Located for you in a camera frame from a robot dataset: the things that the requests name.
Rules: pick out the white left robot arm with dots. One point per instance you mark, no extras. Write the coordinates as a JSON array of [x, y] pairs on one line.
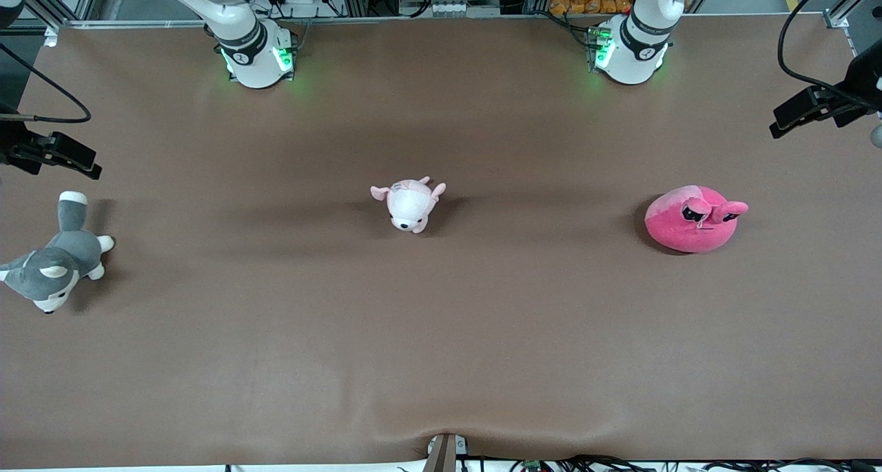
[[630, 58]]

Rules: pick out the grey and white plush husky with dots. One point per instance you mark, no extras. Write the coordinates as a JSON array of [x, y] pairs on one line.
[[69, 251]]

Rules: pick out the white connector block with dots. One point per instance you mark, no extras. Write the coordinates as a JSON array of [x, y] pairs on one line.
[[451, 7]]

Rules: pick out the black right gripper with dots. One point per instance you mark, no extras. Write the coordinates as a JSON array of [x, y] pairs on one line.
[[14, 143]]

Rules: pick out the aluminium corner profile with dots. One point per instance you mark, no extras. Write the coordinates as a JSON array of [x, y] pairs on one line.
[[837, 18]]

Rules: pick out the brown table mat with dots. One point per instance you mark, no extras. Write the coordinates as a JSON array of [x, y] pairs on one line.
[[441, 320]]

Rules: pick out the grey table clamp bracket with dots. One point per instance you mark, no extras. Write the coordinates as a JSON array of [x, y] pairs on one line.
[[444, 455]]

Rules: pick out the hot pink round plush toy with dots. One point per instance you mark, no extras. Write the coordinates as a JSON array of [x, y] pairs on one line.
[[682, 234]]

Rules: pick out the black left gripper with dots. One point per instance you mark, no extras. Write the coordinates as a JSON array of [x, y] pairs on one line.
[[862, 85]]

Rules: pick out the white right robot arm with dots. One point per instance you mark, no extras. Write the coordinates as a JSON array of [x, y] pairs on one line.
[[255, 65]]

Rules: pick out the white and pink plush dog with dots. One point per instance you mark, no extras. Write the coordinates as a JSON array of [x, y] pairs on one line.
[[406, 207]]

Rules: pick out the silver table edge rail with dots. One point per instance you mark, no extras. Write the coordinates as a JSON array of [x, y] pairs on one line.
[[448, 18]]

